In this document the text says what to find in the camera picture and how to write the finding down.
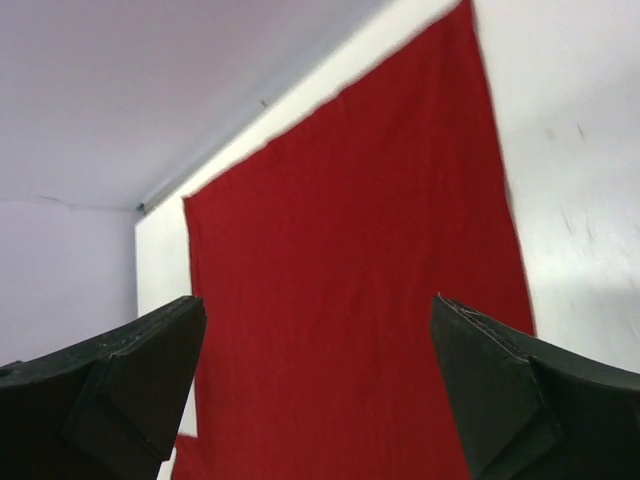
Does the aluminium table frame rail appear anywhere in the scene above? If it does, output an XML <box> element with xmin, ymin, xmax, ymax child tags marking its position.
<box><xmin>136</xmin><ymin>179</ymin><xmax>174</xmax><ymax>215</ymax></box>

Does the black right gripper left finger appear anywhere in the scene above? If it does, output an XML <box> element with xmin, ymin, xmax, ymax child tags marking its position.
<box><xmin>1</xmin><ymin>296</ymin><xmax>206</xmax><ymax>479</ymax></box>

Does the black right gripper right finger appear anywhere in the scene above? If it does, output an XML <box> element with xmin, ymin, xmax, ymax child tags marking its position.
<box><xmin>429</xmin><ymin>296</ymin><xmax>639</xmax><ymax>480</ymax></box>

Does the red t-shirt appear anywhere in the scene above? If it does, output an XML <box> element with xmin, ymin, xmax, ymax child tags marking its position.
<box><xmin>173</xmin><ymin>1</ymin><xmax>533</xmax><ymax>479</ymax></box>

